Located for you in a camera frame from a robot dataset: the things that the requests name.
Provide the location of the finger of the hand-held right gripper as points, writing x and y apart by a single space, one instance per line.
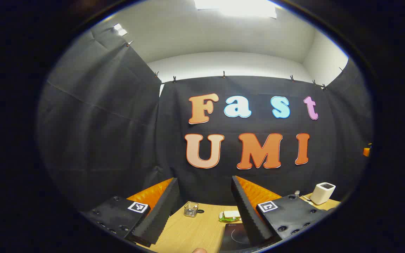
366 151

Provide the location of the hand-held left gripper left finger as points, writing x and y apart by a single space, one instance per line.
160 214

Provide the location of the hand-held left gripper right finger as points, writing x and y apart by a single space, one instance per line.
250 221

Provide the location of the black induction cooktop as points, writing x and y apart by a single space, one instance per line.
234 235

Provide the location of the sandwich with lettuce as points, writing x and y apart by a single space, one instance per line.
230 214

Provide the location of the small glass cup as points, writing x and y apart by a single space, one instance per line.
191 209

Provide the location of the white toaster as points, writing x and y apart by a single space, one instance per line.
322 195

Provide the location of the row of small cloth clips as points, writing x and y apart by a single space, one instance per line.
224 74

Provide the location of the small ceiling light panel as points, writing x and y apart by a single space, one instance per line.
120 30

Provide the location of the large ceiling light panel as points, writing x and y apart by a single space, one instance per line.
237 7

